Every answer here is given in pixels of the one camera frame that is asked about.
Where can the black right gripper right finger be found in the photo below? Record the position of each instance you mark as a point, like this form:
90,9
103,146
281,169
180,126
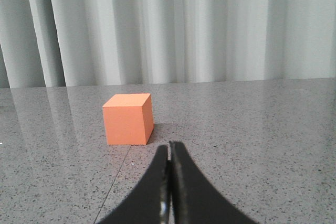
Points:
194,198

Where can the white pleated curtain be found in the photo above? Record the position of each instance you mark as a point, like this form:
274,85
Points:
48,43

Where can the orange foam cube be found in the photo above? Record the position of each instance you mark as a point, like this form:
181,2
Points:
128,119

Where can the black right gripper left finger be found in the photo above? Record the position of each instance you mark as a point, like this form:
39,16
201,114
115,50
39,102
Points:
148,202

